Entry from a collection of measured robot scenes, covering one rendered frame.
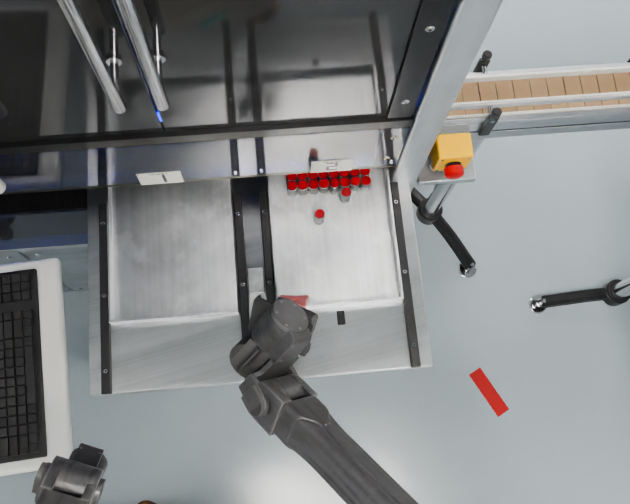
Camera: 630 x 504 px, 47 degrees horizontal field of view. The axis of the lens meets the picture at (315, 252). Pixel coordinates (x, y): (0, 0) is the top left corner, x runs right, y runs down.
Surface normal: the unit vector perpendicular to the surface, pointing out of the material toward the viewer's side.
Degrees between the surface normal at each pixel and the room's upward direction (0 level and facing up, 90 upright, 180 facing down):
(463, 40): 90
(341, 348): 0
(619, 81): 0
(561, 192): 0
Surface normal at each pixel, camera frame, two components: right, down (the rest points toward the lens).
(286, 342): -0.69, 0.04
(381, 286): 0.04, -0.25
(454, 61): 0.09, 0.96
